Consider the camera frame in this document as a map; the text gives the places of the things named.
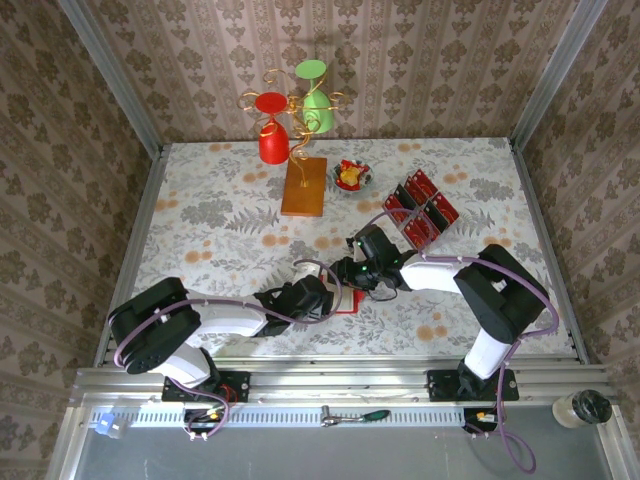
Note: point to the clear acrylic card holder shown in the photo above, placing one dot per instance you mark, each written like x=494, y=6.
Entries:
x=411, y=212

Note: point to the red card box white inside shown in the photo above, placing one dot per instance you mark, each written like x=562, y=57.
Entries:
x=359, y=305

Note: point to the black chip card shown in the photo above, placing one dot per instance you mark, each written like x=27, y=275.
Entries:
x=405, y=197
x=429, y=219

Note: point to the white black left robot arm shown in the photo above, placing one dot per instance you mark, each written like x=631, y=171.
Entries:
x=225, y=320

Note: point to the red VIP card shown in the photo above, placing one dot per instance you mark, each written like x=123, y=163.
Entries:
x=445, y=209
x=422, y=185
x=393, y=207
x=416, y=232

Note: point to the red wrapped candy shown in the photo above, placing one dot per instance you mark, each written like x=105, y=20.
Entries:
x=350, y=186
x=350, y=165

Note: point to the small glass candy bowl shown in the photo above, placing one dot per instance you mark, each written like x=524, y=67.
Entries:
x=369, y=176

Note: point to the yellow wrapped candy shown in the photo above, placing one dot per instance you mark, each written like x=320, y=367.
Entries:
x=352, y=175

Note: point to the floral patterned tablecloth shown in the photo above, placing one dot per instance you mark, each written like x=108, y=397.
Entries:
x=210, y=210

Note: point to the red plastic wine glass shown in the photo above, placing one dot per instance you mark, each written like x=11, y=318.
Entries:
x=273, y=145

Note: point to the green plastic wine glass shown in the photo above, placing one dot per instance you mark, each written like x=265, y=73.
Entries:
x=317, y=110

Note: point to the black connector box orange plug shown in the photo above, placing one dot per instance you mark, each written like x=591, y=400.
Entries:
x=205, y=417
x=480, y=417

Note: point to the blue white plug adapter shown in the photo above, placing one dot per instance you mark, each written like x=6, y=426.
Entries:
x=107, y=425

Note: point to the clear jar dark lid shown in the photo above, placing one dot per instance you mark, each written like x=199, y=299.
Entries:
x=582, y=407

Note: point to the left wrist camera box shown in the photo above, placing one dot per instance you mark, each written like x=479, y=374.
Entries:
x=307, y=271

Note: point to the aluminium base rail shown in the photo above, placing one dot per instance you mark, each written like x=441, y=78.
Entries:
x=350, y=385

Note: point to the aluminium side rail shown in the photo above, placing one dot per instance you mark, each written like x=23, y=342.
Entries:
x=141, y=225
x=529, y=190

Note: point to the aluminium frame post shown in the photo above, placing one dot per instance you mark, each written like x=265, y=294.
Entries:
x=113, y=75
x=555, y=75

